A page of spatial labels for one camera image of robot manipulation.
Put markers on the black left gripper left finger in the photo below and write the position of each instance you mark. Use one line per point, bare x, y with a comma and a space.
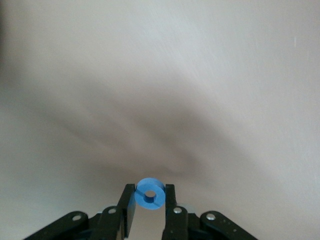
112, 225

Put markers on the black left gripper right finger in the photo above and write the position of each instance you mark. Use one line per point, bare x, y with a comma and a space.
175, 225

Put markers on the blue letter o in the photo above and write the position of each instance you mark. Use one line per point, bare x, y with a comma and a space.
142, 197

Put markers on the brown table cover sheet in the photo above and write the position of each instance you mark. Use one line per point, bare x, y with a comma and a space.
160, 75

